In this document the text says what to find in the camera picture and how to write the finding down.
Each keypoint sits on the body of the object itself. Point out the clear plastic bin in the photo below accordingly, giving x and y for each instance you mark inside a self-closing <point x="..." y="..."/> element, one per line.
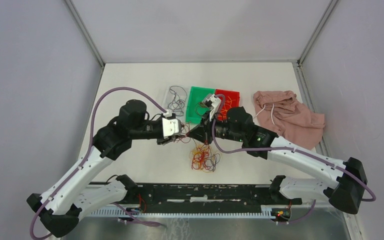
<point x="176" y="100"/>

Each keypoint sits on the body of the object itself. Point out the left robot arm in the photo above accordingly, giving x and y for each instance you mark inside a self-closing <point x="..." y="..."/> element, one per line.
<point x="63" y="205"/>

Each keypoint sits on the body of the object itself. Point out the green plastic bin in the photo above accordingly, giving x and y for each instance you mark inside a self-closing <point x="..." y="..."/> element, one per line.
<point x="194" y="111"/>

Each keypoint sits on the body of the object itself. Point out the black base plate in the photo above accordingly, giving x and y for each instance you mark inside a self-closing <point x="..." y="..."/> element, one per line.
<point x="173" y="198"/>

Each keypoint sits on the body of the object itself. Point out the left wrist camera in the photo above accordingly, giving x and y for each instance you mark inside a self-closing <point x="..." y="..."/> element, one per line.
<point x="171" y="127"/>

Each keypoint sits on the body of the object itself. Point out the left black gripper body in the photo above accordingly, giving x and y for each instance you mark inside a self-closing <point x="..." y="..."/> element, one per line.
<point x="154" y="133"/>

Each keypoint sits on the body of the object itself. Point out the white slotted cable duct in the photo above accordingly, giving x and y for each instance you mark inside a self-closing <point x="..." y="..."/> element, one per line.
<point x="116" y="212"/>

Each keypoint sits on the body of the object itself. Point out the red plastic bin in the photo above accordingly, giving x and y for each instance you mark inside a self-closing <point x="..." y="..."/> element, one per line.
<point x="232" y="101"/>

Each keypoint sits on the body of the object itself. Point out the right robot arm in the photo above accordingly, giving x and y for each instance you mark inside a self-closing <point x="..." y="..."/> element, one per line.
<point x="342" y="183"/>

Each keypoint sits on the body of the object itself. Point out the pink cloth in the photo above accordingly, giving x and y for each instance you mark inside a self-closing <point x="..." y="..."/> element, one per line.
<point x="281" y="112"/>

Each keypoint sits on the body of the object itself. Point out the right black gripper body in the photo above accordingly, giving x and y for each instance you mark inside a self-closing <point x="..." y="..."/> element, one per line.
<point x="221" y="129"/>

